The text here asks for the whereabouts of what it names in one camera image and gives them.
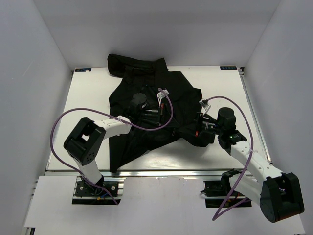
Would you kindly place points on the black zip jacket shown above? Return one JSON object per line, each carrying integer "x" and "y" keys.
{"x": 147, "y": 77}

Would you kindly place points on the aluminium front table rail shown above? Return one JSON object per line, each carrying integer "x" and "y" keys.
{"x": 144, "y": 173}

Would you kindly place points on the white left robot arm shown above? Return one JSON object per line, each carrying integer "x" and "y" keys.
{"x": 85, "y": 140}

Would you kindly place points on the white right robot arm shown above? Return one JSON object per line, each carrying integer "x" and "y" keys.
{"x": 277, "y": 193}

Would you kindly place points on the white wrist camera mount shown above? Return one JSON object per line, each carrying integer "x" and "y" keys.
{"x": 161, "y": 95}
{"x": 205, "y": 105}

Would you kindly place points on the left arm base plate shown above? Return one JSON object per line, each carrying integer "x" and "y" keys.
{"x": 85, "y": 194}

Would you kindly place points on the blue corner label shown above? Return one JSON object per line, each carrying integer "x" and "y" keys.
{"x": 82, "y": 70}
{"x": 228, "y": 68}

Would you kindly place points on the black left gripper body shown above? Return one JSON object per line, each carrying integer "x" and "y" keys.
{"x": 158, "y": 115}

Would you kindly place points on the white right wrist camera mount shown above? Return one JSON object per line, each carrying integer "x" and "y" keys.
{"x": 205, "y": 105}

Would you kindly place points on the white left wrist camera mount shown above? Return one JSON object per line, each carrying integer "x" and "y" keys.
{"x": 161, "y": 95}

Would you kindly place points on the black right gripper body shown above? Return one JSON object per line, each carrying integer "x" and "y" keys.
{"x": 201, "y": 124}

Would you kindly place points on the blue left corner label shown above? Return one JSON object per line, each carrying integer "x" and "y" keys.
{"x": 82, "y": 70}

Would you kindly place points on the blue right corner label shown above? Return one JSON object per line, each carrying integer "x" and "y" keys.
{"x": 228, "y": 68}

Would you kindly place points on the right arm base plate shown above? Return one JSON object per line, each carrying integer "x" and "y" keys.
{"x": 216, "y": 190}

